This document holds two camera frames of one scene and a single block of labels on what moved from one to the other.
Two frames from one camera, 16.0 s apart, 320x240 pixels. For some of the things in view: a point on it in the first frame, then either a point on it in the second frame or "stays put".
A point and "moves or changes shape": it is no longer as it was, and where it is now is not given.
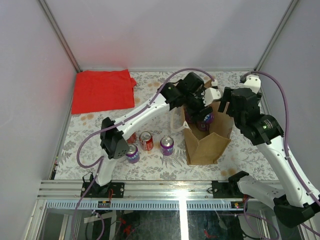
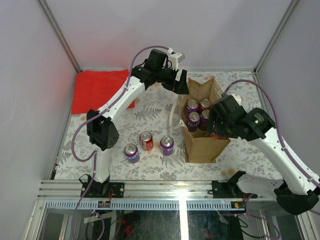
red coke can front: (146, 141) stays put
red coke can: (133, 139) to (213, 135)
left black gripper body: (192, 107) to (165, 77)
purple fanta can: (187, 118) moves or changes shape
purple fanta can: (167, 143) stays put
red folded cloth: (98, 90) stays put
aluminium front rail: (135, 190) stays put
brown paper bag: (205, 147) stays put
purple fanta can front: (133, 155) stays put
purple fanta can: (204, 125) to (193, 121)
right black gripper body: (230, 111) to (222, 127)
